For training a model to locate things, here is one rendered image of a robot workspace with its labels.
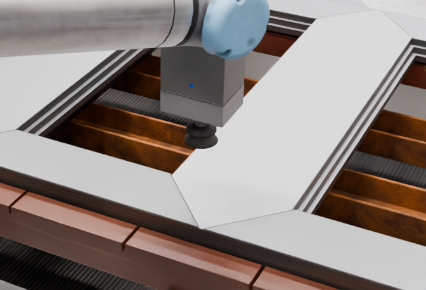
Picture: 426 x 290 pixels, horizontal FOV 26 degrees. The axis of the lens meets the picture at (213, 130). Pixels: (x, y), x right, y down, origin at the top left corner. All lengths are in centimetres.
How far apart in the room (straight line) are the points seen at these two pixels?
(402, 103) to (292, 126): 182
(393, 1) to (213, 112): 103
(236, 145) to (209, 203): 15
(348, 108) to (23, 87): 52
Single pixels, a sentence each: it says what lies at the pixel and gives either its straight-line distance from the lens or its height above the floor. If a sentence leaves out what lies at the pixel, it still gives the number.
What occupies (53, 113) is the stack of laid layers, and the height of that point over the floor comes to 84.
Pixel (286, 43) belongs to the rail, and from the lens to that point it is 177.
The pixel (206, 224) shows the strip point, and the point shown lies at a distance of 119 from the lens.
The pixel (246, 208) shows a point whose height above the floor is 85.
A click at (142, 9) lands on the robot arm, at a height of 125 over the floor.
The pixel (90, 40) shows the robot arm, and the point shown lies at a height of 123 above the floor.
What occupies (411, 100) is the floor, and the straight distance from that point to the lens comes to 321.
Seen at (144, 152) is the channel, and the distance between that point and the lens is 159.
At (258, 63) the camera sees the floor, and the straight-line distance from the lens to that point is 338.
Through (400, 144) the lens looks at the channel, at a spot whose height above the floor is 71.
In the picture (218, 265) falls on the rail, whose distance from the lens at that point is 116.
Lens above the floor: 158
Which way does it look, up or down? 32 degrees down
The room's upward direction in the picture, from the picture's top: straight up
